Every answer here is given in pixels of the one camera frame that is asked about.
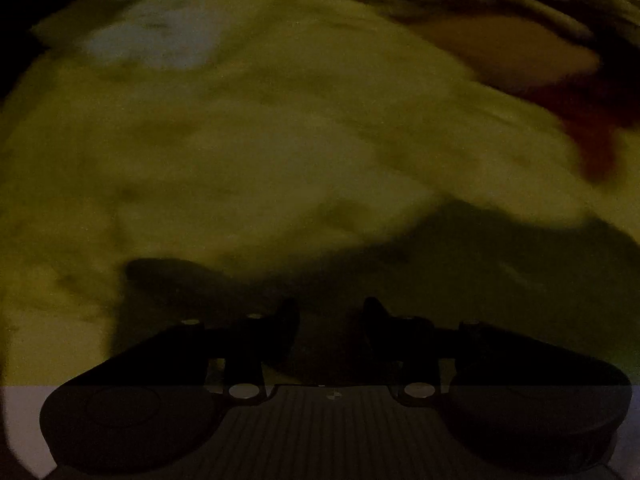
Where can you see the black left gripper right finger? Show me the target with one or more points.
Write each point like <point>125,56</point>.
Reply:
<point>477,402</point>

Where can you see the red cloth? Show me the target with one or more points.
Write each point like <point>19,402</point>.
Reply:
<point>595,137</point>

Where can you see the white leaf-patterned bed sheet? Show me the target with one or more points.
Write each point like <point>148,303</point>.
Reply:
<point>321,152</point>

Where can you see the pink folded cloth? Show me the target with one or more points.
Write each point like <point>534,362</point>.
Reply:
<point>511,54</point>

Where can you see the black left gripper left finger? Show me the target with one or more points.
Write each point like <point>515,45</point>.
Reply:
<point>186,350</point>

